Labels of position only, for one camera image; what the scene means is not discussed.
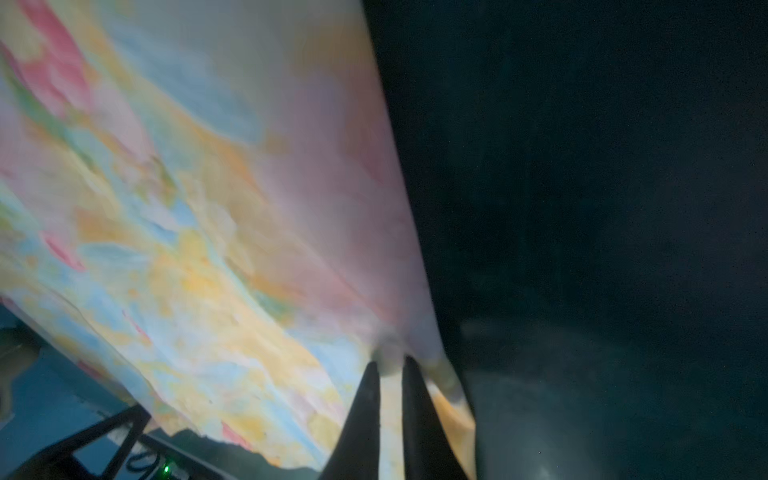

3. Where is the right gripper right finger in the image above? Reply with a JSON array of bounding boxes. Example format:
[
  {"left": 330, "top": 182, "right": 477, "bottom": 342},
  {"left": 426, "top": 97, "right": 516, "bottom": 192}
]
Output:
[{"left": 402, "top": 356, "right": 468, "bottom": 480}]

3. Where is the pastel floral skirt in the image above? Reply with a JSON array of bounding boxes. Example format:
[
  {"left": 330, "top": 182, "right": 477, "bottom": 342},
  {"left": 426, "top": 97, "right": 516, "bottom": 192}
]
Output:
[{"left": 1, "top": 1, "right": 476, "bottom": 479}]

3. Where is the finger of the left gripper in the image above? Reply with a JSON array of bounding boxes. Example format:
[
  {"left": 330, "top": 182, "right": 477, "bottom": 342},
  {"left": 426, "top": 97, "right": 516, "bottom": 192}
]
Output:
[{"left": 2, "top": 403, "right": 233, "bottom": 479}]

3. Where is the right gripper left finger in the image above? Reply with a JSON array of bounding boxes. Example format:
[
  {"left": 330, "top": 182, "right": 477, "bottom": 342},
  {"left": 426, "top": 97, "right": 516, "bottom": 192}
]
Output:
[{"left": 319, "top": 361, "right": 381, "bottom": 480}]

